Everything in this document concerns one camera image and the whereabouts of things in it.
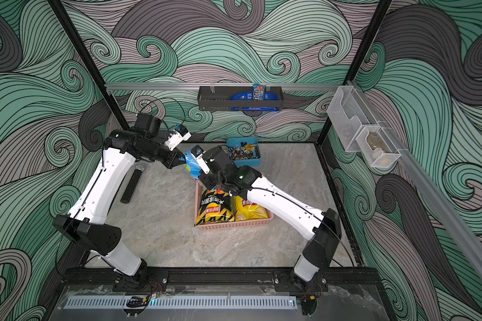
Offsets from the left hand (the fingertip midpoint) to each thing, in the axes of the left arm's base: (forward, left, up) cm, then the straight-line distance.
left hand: (185, 157), depth 73 cm
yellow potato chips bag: (-9, -24, -26) cm, 36 cm away
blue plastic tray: (+37, -18, -28) cm, 50 cm away
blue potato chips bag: (-4, -3, 0) cm, 5 cm away
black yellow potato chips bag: (-11, -10, -17) cm, 23 cm away
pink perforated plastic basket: (+1, -1, -23) cm, 23 cm away
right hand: (-3, -8, -3) cm, 9 cm away
